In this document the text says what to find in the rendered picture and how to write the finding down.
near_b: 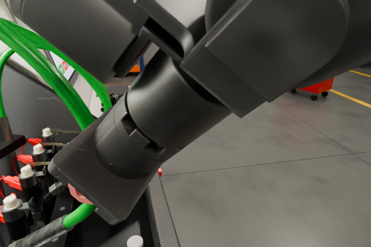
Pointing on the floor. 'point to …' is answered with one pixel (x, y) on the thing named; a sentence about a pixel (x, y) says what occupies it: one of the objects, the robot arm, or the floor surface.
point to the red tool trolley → (319, 89)
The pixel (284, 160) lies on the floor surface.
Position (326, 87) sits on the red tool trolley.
